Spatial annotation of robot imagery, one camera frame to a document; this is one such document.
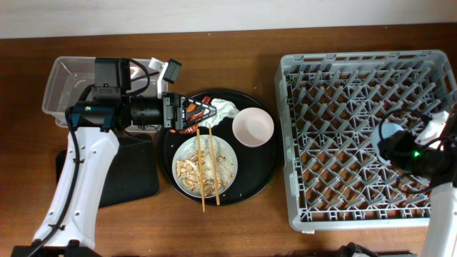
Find round black tray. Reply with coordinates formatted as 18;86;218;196
156;89;283;206

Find pink bowl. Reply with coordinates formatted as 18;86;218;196
232;107;274;148

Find grey plate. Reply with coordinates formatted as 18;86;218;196
171;134;238;199

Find light blue cup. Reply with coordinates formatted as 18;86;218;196
371;122;406;165

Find orange carrot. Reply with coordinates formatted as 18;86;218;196
186;104;196;114

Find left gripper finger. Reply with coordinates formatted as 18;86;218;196
182;96;217;114
184;113;217;129

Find red snack wrapper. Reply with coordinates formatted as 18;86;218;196
179;105;204;134

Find black rectangular tray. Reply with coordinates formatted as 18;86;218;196
50;128;159;216

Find clear plastic bin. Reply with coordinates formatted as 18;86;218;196
43;56;164;133

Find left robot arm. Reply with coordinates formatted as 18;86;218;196
11;58;217;256

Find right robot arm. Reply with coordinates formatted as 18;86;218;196
371;108;456;256

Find white tissue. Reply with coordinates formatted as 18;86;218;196
199;99;240;128

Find wooden chopstick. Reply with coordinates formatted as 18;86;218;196
209;126;220;206
196;127;206;213

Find food scraps rice and peanuts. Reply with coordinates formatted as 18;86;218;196
176;142;236;197

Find grey dishwasher rack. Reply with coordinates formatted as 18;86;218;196
274;50;456;233

